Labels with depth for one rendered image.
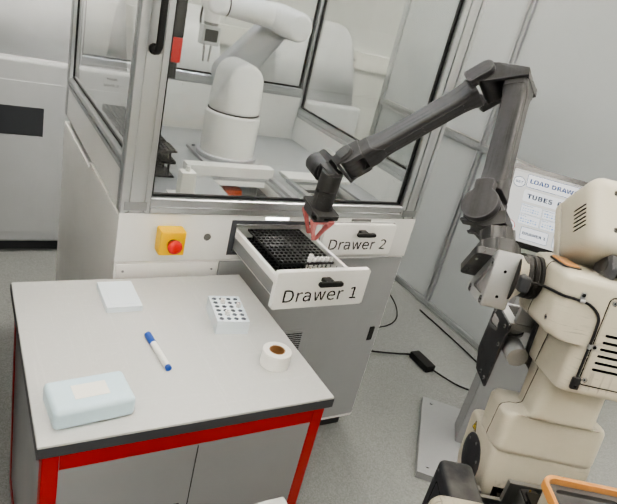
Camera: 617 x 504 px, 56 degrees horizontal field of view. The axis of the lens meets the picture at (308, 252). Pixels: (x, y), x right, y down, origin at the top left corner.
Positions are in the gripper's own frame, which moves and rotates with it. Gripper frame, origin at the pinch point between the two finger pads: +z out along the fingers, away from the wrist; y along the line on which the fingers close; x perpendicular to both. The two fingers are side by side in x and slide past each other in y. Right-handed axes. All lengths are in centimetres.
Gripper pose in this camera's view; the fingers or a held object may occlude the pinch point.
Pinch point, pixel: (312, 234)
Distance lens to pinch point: 159.7
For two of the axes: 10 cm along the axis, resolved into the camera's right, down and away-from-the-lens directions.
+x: -8.8, 0.3, -4.7
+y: -3.9, -6.0, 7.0
